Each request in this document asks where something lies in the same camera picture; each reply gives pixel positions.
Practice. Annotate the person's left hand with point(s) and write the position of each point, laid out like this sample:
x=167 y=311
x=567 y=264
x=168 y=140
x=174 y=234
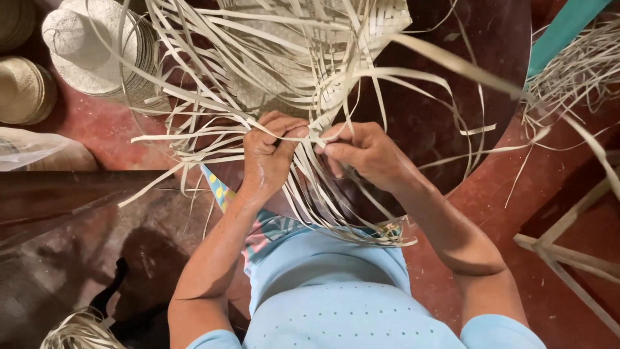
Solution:
x=266 y=155

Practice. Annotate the person's right hand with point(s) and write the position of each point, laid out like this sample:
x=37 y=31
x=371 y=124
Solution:
x=368 y=150

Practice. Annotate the person's left fingers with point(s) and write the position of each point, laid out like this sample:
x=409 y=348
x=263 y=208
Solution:
x=286 y=127

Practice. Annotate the person's right fingers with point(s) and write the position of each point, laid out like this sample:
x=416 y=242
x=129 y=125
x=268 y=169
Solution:
x=334 y=150

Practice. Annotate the unfinished woven straw hat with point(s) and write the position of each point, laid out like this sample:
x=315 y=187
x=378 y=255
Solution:
x=300 y=97

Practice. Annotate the colourful patterned apron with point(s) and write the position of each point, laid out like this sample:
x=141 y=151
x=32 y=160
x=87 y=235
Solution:
x=252 y=223

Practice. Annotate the round dark wooden table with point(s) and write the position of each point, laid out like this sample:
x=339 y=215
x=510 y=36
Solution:
x=436 y=97

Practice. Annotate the light blue dotted shirt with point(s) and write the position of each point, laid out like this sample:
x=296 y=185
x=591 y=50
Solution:
x=348 y=295

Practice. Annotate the stack of white straw hats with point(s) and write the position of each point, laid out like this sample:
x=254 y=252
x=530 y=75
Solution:
x=97 y=48

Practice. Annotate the heap of loose straw strips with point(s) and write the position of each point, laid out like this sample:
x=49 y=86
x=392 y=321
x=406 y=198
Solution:
x=576 y=72

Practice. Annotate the clear plastic bag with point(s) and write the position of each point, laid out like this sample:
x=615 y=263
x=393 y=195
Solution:
x=26 y=145

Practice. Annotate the stack of tan straw hats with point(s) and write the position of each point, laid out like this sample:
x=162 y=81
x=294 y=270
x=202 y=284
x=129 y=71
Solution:
x=14 y=22
x=24 y=89

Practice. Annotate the bundle of pale straw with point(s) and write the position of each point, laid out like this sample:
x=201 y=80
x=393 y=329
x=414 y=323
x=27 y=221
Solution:
x=80 y=332

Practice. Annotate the pale wooden stool frame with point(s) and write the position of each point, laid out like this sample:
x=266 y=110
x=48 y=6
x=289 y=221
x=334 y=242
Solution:
x=571 y=242

